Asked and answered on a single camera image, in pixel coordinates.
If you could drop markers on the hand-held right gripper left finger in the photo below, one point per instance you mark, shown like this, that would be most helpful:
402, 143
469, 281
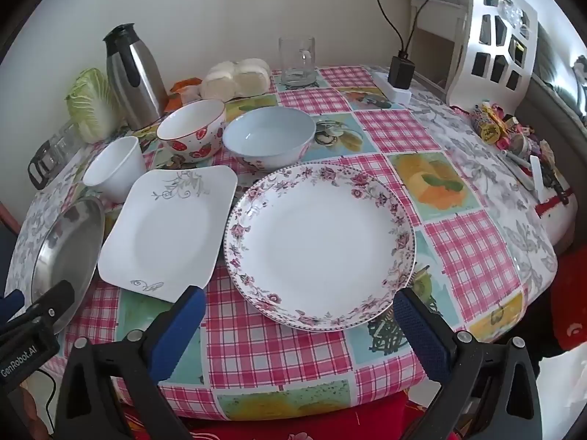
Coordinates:
181, 330

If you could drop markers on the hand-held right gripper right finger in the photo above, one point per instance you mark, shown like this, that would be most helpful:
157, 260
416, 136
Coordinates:
422, 334

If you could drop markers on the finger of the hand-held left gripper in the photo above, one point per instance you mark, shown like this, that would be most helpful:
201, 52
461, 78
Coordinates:
9, 305
52, 300

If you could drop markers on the stainless steel basin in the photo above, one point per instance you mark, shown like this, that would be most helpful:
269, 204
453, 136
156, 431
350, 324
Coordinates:
69, 243

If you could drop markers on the square white plate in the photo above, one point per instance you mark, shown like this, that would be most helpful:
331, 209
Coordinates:
160, 238

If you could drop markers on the round floral rim plate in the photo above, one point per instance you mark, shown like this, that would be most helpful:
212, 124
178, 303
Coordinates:
321, 247

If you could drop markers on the white square bowl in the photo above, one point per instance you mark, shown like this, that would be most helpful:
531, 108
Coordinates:
112, 165

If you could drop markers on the strawberry print bowl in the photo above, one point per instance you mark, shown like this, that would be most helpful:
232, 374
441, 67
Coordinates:
192, 121

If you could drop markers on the light blue bowl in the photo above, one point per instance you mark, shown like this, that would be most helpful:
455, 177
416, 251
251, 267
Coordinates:
266, 130

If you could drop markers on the pink plaid tablecloth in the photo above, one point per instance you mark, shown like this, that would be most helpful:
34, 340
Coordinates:
275, 357

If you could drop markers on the red cloth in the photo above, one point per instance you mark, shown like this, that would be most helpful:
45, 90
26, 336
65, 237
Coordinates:
571, 307

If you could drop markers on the clear drinking glass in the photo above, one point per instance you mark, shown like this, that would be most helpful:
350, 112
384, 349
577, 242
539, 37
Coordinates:
64, 142

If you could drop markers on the napa cabbage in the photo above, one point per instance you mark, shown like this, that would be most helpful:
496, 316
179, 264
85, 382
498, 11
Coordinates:
89, 105

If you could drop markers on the pile of snacks and tools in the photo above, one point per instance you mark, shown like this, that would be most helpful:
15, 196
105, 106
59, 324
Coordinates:
536, 169

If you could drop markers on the yellow snack packet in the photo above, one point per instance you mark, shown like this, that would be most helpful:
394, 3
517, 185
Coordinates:
488, 126

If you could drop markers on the stainless steel thermos jug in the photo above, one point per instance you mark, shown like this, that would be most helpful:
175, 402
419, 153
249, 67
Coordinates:
135, 87

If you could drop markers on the orange snack packet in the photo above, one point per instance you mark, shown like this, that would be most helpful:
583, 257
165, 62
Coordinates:
183, 89

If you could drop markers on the bag of steamed buns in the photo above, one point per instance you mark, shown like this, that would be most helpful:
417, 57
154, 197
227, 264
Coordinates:
236, 80

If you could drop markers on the black power adapter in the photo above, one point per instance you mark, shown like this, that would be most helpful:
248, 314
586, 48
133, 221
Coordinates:
402, 73

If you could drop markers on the white plastic chair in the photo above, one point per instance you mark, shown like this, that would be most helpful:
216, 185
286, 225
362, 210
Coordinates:
458, 55

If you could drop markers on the clear glass mug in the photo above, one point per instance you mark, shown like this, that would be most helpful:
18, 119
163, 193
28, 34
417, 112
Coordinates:
296, 62

